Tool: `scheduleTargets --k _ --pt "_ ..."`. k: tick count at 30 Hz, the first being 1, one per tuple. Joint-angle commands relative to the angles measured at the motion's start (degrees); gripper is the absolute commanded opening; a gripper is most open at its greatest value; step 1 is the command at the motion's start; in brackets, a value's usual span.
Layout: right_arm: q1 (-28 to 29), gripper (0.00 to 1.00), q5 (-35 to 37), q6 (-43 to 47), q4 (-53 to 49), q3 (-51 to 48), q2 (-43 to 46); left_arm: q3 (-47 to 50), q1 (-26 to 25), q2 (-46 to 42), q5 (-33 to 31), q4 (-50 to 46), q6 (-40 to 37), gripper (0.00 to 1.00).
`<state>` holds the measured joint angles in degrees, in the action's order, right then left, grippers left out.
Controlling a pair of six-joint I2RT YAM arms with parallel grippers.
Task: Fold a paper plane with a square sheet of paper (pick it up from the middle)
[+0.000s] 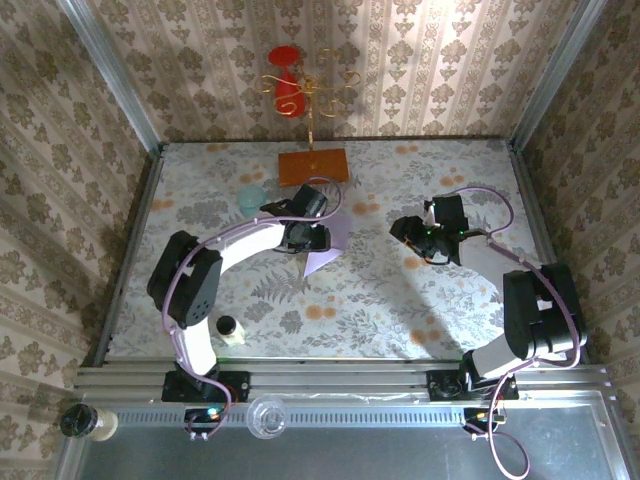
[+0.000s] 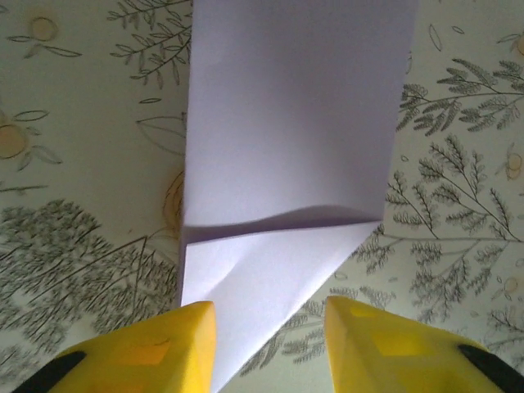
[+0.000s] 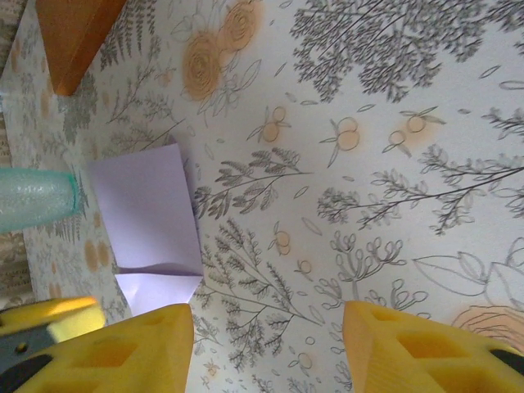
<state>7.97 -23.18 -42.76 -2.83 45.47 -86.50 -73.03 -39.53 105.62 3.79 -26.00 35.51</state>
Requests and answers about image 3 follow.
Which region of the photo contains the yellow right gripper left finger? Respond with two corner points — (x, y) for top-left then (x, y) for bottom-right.
(0, 303), (194, 393)

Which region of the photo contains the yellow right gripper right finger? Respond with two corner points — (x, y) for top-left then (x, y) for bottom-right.
(342, 300), (524, 393)

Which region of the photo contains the lilac square paper sheet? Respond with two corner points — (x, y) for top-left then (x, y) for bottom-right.
(87, 137), (204, 316)

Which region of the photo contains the teal translucent cup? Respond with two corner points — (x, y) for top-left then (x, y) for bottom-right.
(0, 166), (84, 234)

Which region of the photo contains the floral patterned table mat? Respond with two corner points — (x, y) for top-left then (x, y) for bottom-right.
(0, 0), (524, 393)

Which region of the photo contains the gold wire stand wooden base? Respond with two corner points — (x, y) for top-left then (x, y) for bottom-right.
(35, 0), (126, 97)

